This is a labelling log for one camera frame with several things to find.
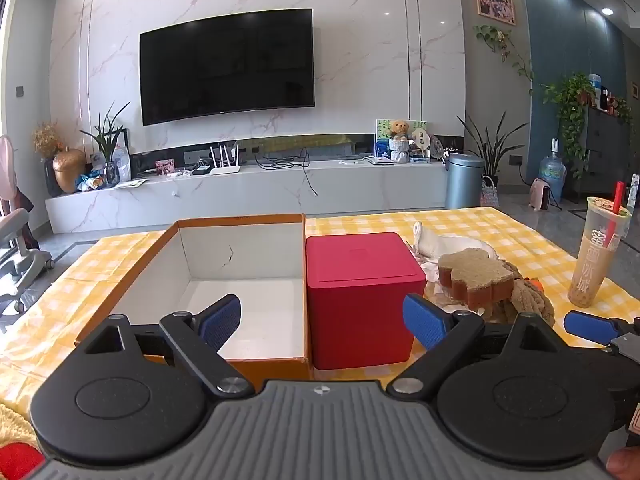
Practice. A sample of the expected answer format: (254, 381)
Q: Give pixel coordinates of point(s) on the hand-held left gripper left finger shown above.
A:
(220, 321)

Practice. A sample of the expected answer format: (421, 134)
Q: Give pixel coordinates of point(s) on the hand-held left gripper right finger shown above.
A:
(425, 321)

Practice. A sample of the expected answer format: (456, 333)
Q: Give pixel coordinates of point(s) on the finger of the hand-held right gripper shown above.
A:
(592, 326)

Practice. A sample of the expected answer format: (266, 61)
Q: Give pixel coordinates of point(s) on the orange cardboard box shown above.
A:
(250, 265)

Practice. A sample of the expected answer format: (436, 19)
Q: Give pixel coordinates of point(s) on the orange and red crochet fruit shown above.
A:
(537, 286)

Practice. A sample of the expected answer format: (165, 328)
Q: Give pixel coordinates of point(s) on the person's right hand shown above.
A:
(625, 466)

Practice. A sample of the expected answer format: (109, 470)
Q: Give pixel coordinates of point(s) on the milk tea cup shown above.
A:
(595, 265)

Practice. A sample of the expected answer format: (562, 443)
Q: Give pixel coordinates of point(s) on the brown knitted toy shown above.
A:
(530, 305)

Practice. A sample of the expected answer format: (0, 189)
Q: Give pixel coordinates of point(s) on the red square box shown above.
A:
(360, 305)

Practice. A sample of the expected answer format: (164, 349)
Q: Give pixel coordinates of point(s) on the brown bear-shaped plush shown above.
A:
(475, 270)

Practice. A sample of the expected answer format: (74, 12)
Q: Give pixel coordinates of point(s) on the white fluffy cloth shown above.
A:
(445, 245)

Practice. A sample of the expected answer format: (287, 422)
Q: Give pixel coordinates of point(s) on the yellow checked tablecloth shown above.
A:
(130, 265)

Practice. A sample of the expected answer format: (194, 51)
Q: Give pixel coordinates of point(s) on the red drinking straw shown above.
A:
(616, 205)

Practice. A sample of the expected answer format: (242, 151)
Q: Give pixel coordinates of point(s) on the white marble television cabinet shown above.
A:
(250, 195)

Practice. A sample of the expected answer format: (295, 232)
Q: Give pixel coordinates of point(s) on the woven checked bag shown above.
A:
(490, 195)

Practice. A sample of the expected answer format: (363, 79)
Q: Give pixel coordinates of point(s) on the pink space heater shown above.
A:
(539, 195)

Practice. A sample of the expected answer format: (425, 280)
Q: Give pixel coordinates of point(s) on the grey round trash can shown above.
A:
(464, 182)

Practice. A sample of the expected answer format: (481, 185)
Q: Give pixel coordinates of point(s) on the white wifi router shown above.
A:
(225, 169)

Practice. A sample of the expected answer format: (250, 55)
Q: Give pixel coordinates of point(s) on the blue water jug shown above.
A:
(552, 175)

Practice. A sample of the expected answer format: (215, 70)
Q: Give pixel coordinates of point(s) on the small pink photo card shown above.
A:
(165, 166)

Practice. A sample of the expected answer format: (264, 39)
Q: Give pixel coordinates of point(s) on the dark drawer cabinet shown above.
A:
(605, 150)

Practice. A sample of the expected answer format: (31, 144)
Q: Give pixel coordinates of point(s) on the round white hand fan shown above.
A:
(421, 139)

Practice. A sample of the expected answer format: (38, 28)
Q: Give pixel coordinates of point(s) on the long-leaf potted plant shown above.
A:
(492, 150)

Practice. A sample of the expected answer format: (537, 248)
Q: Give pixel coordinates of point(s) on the clear plastic bottle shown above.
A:
(121, 162)

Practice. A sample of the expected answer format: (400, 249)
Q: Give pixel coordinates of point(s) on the blue snack bags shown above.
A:
(92, 182)

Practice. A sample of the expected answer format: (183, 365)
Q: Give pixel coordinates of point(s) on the green picture board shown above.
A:
(382, 132)

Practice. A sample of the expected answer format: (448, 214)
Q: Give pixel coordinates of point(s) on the brown teddy bear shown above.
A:
(399, 129)

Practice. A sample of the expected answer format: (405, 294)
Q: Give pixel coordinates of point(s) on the gold round vase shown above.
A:
(69, 170)

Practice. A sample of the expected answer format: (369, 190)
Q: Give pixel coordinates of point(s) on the green plant in glass vase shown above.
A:
(107, 135)

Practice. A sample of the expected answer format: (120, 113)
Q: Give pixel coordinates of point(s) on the grey office chair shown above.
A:
(17, 240)

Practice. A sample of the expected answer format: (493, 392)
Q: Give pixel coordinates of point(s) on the trailing green potted plant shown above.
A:
(570, 100)

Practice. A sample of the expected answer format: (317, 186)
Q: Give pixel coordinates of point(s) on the cream fluffy garment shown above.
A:
(15, 422)

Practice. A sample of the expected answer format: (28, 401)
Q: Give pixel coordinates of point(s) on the dried flower bunch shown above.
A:
(47, 140)

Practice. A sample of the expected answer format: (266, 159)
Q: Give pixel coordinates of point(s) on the pink standing fan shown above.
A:
(6, 170)

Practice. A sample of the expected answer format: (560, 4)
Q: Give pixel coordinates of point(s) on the hanging vine plant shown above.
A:
(500, 40)

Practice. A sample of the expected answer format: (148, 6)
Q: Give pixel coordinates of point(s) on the wooden framed picture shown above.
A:
(495, 5)

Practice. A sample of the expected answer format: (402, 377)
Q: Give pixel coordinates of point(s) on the black wall television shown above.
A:
(225, 67)

